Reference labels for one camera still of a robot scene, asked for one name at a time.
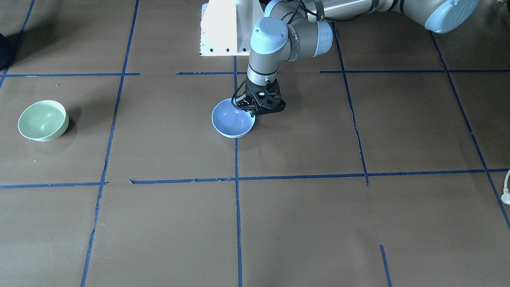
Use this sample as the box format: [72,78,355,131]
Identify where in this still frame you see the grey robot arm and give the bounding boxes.
[231,0,479,117]

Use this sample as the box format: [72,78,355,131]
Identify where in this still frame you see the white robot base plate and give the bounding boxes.
[199,0,264,57]

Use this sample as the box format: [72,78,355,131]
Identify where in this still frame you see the green bowl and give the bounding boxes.
[18,100,69,142]

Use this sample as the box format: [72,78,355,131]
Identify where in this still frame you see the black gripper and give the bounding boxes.
[235,78,286,116]

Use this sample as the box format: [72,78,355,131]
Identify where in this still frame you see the white power plug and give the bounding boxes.
[500,170,510,205]

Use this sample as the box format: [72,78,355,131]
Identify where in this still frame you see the blue bowl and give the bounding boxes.
[211,98,256,138]

